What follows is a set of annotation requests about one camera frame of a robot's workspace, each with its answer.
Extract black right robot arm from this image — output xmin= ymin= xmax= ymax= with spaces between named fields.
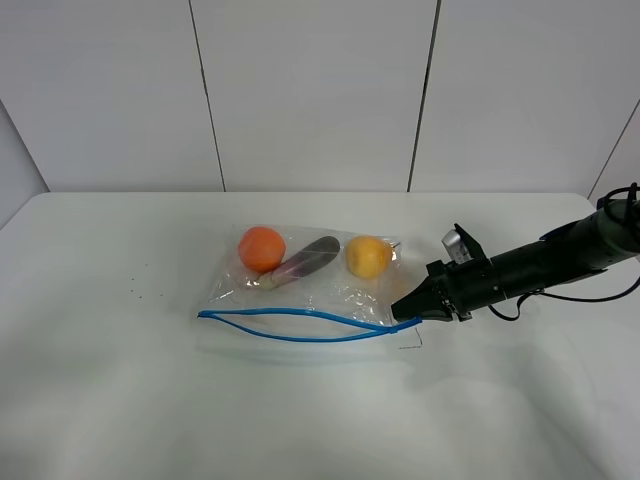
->
xmin=391 ymin=186 xmax=639 ymax=322

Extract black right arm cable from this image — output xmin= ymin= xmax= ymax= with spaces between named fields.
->
xmin=487 ymin=184 xmax=640 ymax=321

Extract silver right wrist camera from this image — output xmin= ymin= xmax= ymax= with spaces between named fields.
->
xmin=441 ymin=223 xmax=486 ymax=265

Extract purple eggplant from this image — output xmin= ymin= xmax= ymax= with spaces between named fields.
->
xmin=256 ymin=236 xmax=341 ymax=290

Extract yellow pear fruit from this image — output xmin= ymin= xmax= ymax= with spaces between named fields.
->
xmin=345 ymin=236 xmax=400 ymax=280

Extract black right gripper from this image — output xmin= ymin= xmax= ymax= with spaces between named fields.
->
xmin=391 ymin=259 xmax=505 ymax=322

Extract clear zip bag blue seal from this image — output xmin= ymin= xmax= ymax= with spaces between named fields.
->
xmin=196 ymin=225 xmax=422 ymax=344

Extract orange fruit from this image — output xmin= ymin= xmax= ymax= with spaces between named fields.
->
xmin=237 ymin=226 xmax=286 ymax=274

